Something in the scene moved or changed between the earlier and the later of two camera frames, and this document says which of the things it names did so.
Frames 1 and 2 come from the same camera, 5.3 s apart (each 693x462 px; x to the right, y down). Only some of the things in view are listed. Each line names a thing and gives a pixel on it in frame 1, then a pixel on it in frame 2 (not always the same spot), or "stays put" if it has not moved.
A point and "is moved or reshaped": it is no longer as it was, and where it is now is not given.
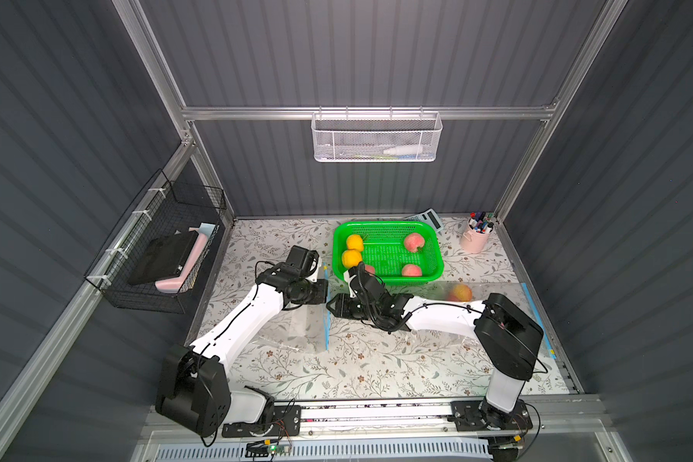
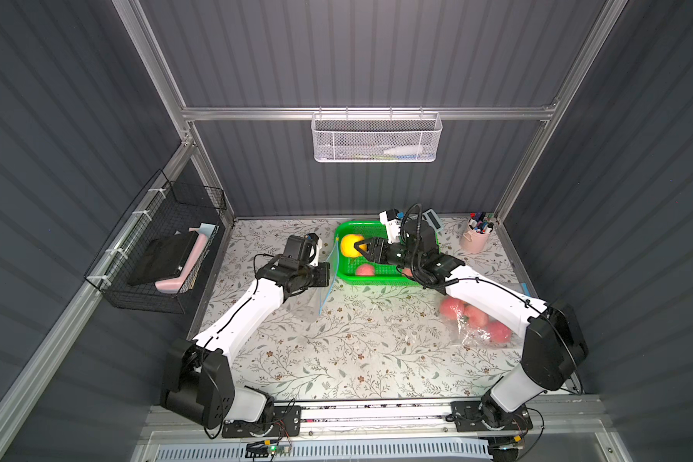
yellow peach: [351, 258] → [347, 244]
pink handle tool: [173, 285] stays put
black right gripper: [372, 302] → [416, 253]
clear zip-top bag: [299, 327] is moved or reshaped
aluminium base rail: [364, 418] stays put
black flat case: [162, 258] stays put
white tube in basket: [404, 150] stays put
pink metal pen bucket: [474, 242] stays put
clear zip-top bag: [480, 291] is moved or reshaped
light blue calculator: [428, 216] stays put
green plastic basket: [397, 252] stays put
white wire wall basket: [375, 137] stays put
